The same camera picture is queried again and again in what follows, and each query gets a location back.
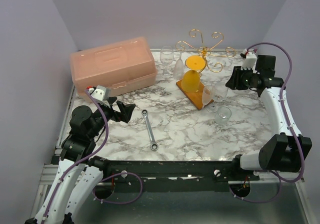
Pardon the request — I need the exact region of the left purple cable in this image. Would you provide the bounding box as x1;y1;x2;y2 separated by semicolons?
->
41;89;143;220

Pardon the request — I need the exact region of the ribbed clear champagne flute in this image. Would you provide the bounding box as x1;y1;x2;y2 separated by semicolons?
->
173;51;184;81

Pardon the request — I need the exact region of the yellow plastic wine glass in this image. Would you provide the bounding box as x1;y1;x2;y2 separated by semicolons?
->
181;55;206;93

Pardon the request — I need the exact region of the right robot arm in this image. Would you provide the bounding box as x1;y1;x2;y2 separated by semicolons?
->
226;52;312;180

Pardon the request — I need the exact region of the clear wine glass right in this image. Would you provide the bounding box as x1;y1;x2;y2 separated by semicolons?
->
207;81;228;113

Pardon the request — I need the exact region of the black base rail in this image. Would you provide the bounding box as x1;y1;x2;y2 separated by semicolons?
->
89;157;259;193

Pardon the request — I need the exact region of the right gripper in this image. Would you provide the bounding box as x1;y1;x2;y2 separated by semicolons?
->
225;66;259;90

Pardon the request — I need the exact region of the short clear goblet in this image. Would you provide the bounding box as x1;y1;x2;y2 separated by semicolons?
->
214;106;232;125

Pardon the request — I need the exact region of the pink plastic storage box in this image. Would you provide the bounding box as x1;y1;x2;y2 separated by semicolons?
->
69;37;158;102

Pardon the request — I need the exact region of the clear wine glass back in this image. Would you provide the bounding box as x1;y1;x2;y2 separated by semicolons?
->
160;45;174;78

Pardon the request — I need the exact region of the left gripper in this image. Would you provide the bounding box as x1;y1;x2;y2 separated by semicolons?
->
88;97;136;138

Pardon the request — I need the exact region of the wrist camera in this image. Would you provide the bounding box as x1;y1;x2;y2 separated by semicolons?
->
88;85;111;107
240;49;257;70

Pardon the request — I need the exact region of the gold wire glass rack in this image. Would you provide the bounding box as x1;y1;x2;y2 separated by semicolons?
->
175;29;237;110

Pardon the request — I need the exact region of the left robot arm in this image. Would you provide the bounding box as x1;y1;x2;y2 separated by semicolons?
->
26;97;135;224

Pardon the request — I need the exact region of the silver ratchet wrench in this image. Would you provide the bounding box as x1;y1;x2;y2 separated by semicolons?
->
141;109;159;151

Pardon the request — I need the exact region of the clear wine glass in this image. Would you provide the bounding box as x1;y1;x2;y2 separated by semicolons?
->
207;81;228;113
160;45;174;78

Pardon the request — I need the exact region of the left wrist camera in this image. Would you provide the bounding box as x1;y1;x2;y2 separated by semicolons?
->
88;85;111;107

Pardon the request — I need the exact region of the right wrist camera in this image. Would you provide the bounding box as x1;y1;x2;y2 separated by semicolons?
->
240;49;257;70

